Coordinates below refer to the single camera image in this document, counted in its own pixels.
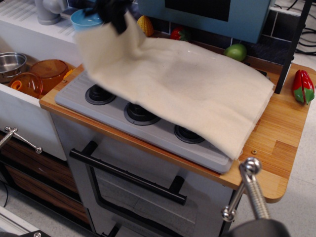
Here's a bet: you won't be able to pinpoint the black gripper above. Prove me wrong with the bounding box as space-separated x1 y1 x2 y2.
85 0 133 35

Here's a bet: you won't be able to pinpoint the cream cloth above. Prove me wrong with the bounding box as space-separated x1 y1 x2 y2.
74 13 274 159

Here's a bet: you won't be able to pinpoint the yellow toy corn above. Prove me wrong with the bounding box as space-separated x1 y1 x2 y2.
137 15 154 37

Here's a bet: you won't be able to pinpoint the blue plastic bowl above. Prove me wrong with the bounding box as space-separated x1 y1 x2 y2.
70 8 103 32

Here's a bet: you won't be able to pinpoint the red toy strawberry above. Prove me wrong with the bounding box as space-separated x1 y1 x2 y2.
170 26 191 42

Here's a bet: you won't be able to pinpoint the black left stove knob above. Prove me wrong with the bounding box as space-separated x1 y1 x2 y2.
85 84 116 105

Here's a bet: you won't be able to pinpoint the black stove knob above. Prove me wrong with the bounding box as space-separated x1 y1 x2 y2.
85 84 116 105
124 103 160 126
174 125 205 144

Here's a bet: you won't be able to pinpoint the orange transparent pot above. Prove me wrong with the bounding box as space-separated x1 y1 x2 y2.
30 59 69 95

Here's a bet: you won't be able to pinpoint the grey toy stove top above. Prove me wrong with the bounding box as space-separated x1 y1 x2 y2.
55 72 233 173

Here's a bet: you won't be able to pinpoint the black middle stove knob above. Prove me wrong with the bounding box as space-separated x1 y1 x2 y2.
124 103 160 126

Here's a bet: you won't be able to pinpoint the white toy sink unit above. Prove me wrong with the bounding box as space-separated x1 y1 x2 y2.
0 0 82 160

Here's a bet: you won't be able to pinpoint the orange transparent lid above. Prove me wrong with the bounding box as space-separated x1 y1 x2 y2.
8 72 43 99

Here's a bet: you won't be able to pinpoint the steel pot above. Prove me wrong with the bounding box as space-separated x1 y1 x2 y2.
0 52 27 83

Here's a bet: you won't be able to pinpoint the green toy apple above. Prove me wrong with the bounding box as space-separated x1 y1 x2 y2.
224 43 247 62

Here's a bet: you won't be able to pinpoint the black right stove knob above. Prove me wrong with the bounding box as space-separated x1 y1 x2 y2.
174 125 205 144

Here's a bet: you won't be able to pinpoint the blue toy microwave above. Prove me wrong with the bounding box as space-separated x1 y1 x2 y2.
138 0 275 43

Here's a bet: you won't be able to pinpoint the silver clamp screw left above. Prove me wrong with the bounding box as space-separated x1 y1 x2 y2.
0 126 43 154

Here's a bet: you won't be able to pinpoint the silver clamp screw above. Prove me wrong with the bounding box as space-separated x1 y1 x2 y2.
0 126 43 154
221 157 271 222

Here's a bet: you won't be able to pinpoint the grey oven door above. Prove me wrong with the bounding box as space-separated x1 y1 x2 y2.
67 138 233 237

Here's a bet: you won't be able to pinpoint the silver clamp screw right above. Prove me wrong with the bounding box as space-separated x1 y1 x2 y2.
221 157 271 222

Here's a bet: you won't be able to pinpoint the red toy pepper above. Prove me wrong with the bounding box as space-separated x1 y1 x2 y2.
292 70 315 105

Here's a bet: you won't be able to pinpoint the black oven door handle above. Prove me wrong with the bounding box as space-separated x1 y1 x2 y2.
69 141 187 205

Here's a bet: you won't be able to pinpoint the black cables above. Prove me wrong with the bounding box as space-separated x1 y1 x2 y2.
274 0 316 56

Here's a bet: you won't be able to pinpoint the black metal post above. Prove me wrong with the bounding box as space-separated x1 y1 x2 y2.
275 0 314 94

